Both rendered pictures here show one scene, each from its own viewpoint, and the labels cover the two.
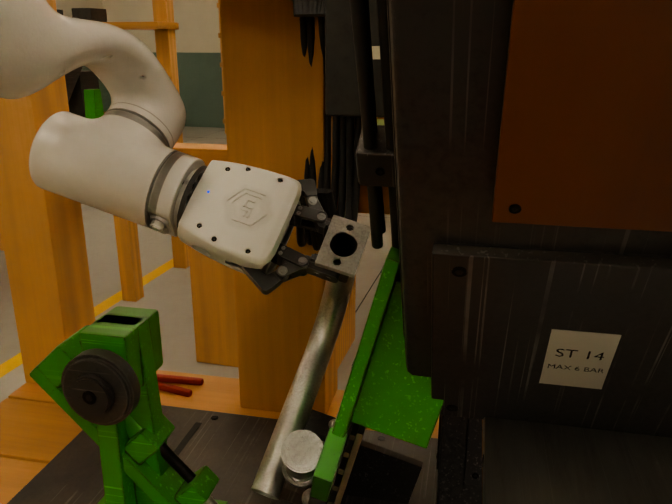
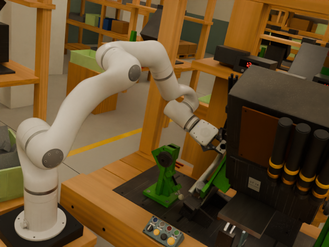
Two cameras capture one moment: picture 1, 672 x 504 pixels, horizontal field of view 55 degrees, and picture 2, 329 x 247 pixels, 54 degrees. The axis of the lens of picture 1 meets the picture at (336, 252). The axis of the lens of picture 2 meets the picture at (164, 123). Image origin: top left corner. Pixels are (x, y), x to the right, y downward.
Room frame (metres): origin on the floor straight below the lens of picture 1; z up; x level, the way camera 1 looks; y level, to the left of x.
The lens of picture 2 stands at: (-0.73, -0.14, 1.82)
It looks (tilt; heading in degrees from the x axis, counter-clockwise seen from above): 22 degrees down; 17
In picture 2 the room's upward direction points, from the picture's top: 11 degrees clockwise
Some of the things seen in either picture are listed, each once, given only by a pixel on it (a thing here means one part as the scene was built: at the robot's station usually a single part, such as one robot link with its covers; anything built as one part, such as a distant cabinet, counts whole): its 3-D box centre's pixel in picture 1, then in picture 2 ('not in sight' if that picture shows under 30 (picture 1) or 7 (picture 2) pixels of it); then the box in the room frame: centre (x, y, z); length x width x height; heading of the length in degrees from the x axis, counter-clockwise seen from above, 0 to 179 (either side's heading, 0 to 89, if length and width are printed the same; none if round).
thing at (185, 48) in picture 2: not in sight; (177, 48); (9.45, 3.08, 0.22); 1.20 x 0.81 x 0.44; 168
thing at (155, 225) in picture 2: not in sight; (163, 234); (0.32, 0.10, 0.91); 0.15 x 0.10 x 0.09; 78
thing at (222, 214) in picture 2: (581, 445); (255, 203); (0.46, -0.20, 1.11); 0.39 x 0.16 x 0.03; 168
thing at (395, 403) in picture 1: (403, 347); (227, 172); (0.53, -0.06, 1.17); 0.13 x 0.12 x 0.20; 78
